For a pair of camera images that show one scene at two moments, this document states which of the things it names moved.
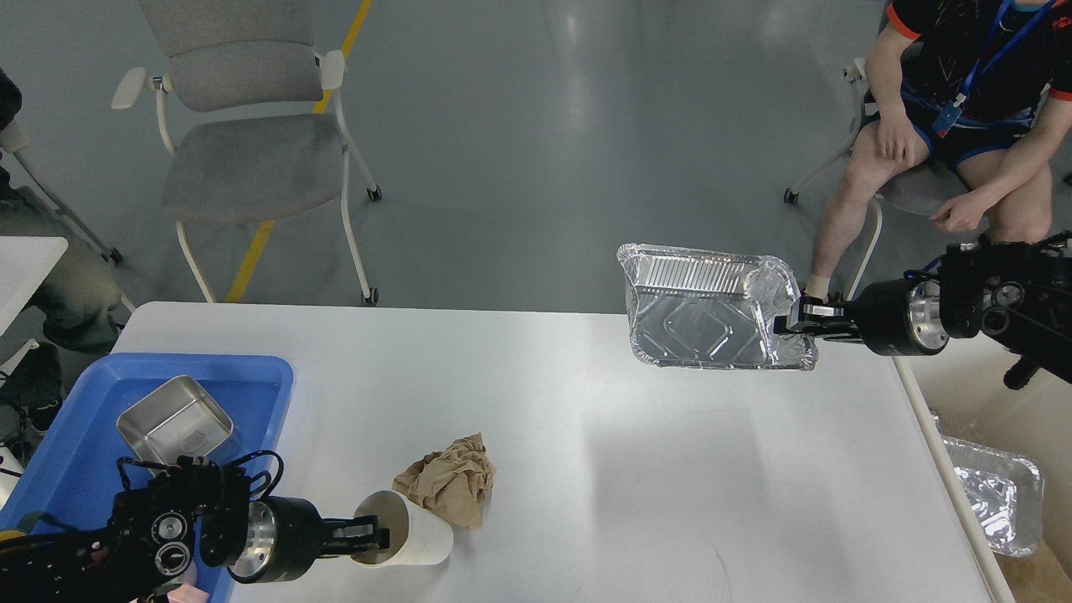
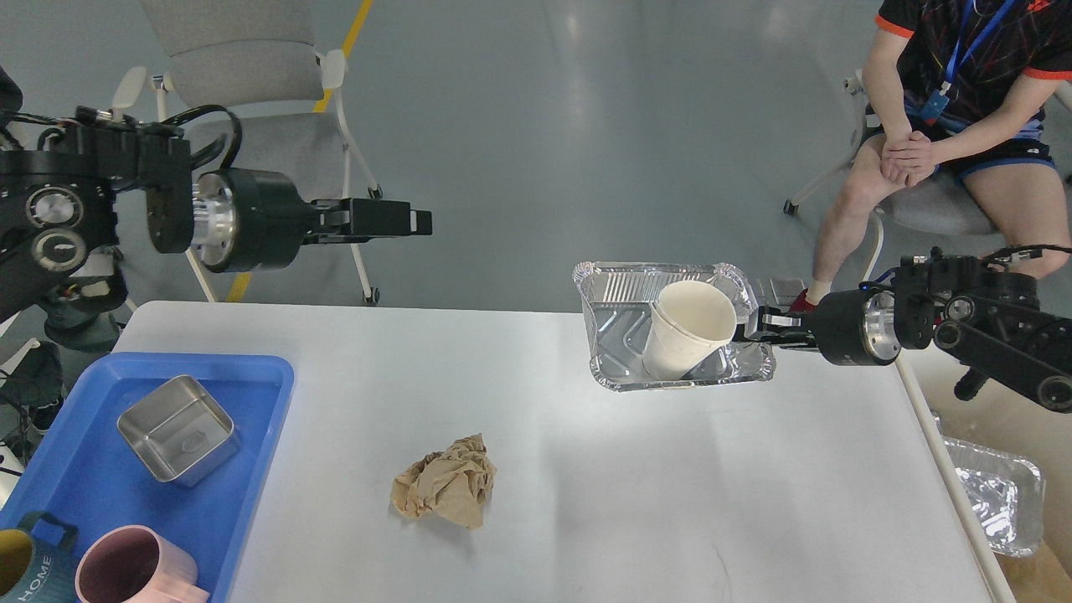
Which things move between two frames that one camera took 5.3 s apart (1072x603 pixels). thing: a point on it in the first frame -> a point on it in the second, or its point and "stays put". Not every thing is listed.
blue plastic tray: x=70 y=481 stays put
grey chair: x=919 y=188 -> x=947 y=204
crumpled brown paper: x=455 y=481 stays put
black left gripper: x=286 y=537 -> x=245 y=219
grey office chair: x=249 y=114 stays put
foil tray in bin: x=1005 y=491 stays put
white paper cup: x=417 y=535 -> x=689 y=321
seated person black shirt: x=979 y=86 stays put
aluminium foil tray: x=701 y=308 -> x=615 y=301
